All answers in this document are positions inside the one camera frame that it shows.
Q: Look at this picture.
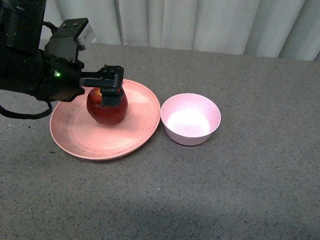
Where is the white curtain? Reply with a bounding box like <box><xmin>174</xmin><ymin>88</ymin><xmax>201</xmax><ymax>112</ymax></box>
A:
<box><xmin>44</xmin><ymin>0</ymin><xmax>320</xmax><ymax>61</ymax></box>

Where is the pink plate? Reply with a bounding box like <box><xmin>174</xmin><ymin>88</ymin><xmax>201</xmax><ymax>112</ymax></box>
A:
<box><xmin>50</xmin><ymin>79</ymin><xmax>161</xmax><ymax>161</ymax></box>

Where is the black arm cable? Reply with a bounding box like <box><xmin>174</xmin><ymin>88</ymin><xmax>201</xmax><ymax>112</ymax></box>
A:
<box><xmin>0</xmin><ymin>99</ymin><xmax>53</xmax><ymax>120</ymax></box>

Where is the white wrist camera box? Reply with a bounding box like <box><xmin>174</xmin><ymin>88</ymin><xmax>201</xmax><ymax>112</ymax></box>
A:
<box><xmin>75</xmin><ymin>22</ymin><xmax>96</xmax><ymax>51</ymax></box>

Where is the red apple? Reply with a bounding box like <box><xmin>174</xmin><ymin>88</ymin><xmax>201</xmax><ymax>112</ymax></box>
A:
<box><xmin>86</xmin><ymin>87</ymin><xmax>128</xmax><ymax>126</ymax></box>

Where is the pink bowl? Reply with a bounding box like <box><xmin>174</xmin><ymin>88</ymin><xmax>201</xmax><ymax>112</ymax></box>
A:
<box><xmin>160</xmin><ymin>93</ymin><xmax>222</xmax><ymax>146</ymax></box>

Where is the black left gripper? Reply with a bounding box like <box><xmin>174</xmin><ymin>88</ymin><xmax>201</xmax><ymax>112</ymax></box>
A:
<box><xmin>34</xmin><ymin>18</ymin><xmax>124</xmax><ymax>107</ymax></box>

